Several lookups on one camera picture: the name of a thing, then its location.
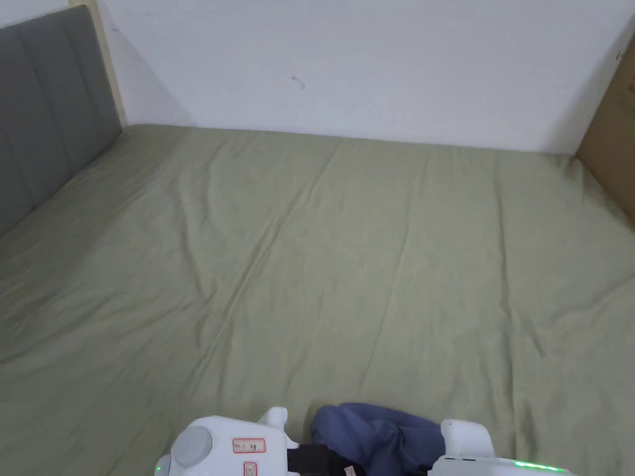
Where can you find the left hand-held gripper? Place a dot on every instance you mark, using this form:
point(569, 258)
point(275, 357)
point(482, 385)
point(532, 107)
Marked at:
point(223, 444)

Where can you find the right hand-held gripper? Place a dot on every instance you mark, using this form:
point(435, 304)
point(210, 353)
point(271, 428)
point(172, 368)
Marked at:
point(471, 451)

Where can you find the dark blue shirt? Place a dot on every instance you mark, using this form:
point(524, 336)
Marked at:
point(382, 436)

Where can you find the bed with pale green sheet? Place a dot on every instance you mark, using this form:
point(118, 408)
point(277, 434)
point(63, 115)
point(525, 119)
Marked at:
point(317, 258)

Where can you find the brown cardboard carton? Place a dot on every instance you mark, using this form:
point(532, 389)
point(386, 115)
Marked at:
point(612, 134)

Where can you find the grey padded headboard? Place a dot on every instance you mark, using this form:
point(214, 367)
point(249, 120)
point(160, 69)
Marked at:
point(44, 119)

